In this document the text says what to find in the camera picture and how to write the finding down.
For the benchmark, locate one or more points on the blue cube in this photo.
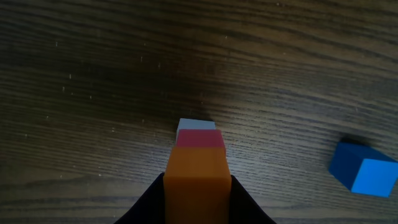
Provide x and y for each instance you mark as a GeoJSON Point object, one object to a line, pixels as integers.
{"type": "Point", "coordinates": [363, 169]}

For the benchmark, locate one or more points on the white cube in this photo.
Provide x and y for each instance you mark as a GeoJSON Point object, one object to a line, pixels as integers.
{"type": "Point", "coordinates": [194, 124]}

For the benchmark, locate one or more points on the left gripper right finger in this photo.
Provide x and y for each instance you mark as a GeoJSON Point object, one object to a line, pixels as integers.
{"type": "Point", "coordinates": [245, 205]}

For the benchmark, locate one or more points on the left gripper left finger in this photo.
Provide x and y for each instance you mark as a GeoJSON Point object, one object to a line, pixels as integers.
{"type": "Point", "coordinates": [149, 205]}

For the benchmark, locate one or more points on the orange cube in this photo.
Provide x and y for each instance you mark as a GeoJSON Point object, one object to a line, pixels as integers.
{"type": "Point", "coordinates": [197, 183]}

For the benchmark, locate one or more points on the red cube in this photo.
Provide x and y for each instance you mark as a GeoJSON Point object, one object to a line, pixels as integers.
{"type": "Point", "coordinates": [200, 138]}

